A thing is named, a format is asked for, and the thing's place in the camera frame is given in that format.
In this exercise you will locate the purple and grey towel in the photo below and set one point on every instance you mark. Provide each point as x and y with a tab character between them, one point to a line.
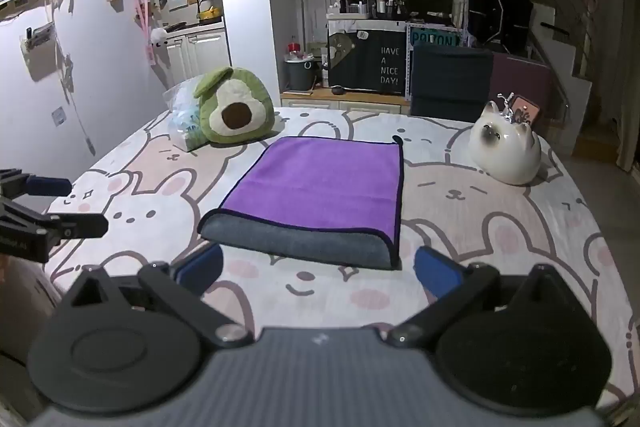
325	177

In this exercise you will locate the clear plastic bag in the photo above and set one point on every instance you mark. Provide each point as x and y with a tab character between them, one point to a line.
182	117

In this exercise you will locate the low wooden cabinet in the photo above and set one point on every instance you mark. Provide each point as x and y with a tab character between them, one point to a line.
320	99

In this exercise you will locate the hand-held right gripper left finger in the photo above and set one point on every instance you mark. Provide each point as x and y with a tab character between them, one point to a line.
202	268

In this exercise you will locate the dark blue chair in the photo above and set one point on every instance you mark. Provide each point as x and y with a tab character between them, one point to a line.
450	77

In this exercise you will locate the bunny printed bed sheet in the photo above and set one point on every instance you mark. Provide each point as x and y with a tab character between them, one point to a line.
500	222

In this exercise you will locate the white storage rack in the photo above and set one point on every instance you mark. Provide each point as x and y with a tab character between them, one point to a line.
350	2

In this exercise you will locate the wall pocket holder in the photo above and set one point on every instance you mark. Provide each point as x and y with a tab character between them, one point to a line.
37	38

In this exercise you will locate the teal sign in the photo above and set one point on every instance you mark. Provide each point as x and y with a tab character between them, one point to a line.
434	39

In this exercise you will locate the wall socket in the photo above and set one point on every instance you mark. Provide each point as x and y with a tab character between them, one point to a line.
59	116

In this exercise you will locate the white ceramic cat figure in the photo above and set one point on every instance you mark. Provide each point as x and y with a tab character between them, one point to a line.
505	152

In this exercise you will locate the black jacket with white trim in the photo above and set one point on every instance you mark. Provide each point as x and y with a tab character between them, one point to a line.
500	2

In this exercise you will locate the maroon board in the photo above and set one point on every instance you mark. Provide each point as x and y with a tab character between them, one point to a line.
525	74

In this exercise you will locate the grey trash bin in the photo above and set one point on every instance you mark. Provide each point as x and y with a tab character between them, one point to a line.
300	74

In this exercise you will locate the pink card stand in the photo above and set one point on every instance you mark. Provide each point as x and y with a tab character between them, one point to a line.
530	112

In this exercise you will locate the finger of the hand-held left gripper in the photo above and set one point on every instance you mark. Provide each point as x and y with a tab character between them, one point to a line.
82	226
49	186

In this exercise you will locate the yellow pot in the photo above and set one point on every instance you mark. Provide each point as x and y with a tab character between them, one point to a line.
210	13

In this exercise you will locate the green avocado plush pillow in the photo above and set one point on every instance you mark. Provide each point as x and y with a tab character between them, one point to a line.
235	112

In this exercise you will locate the small white hanging plush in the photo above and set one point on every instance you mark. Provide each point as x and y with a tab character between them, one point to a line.
159	37

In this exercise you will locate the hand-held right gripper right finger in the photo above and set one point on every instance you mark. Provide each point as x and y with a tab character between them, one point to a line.
436	274

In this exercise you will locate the black printed cloth cover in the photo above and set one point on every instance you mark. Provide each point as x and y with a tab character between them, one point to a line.
370	62

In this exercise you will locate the person's left forearm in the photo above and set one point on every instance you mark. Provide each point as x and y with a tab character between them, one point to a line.
20	292

